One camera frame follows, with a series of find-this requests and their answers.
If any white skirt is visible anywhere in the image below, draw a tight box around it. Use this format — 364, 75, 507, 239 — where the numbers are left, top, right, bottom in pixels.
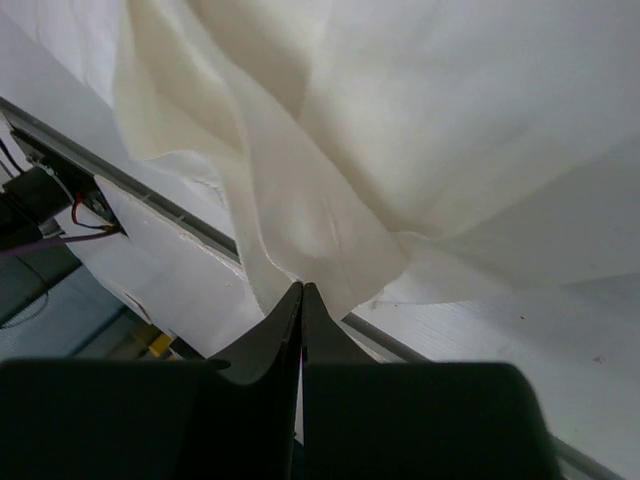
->
113, 1, 639, 318

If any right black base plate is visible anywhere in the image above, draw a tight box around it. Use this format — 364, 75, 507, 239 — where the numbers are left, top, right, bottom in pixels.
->
1, 126, 124, 256

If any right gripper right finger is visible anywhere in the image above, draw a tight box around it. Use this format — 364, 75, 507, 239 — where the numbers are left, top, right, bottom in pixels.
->
302, 284, 561, 479

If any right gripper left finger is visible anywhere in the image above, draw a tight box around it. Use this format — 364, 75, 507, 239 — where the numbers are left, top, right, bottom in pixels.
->
1, 283, 303, 479

